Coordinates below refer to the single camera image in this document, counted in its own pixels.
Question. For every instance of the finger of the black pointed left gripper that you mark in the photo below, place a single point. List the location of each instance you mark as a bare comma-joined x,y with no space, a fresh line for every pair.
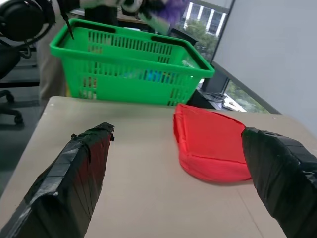
68,26

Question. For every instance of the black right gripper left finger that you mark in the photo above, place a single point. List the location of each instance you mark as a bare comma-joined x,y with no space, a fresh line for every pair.
67,178

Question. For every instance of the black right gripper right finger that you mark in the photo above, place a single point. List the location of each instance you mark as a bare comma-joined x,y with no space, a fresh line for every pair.
280,178

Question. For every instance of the purple and white packet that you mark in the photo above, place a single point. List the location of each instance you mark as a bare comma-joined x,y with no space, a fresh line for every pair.
163,15

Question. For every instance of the green plastic shopping basket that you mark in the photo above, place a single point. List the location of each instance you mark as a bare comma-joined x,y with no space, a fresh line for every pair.
128,86

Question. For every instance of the person in beige trousers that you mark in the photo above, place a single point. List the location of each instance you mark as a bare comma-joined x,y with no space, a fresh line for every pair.
50,72

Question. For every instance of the black office chair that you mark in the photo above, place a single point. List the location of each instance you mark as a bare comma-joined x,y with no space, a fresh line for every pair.
7,64

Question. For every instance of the red fabric pouch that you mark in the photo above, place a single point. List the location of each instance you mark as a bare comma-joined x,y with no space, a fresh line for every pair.
210,143

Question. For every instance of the blue packet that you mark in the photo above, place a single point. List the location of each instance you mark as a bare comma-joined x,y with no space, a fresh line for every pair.
156,76

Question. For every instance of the black side desk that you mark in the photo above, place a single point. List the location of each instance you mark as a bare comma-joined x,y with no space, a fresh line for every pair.
208,100

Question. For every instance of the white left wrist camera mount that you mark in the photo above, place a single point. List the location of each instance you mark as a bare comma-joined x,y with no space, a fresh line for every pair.
99,3

